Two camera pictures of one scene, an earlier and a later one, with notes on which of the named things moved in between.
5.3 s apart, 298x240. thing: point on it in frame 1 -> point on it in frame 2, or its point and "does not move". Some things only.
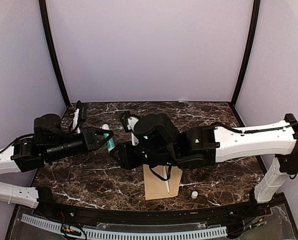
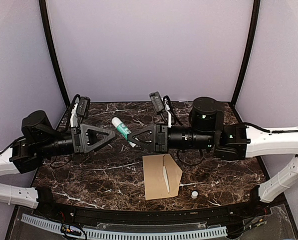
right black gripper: (126, 160) -> (159, 144)
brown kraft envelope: (155, 187) does not move
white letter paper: (165, 175) does not move
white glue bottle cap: (194, 194) does not move
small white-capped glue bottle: (110, 143) -> (122, 129)
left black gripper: (91, 139) does not move
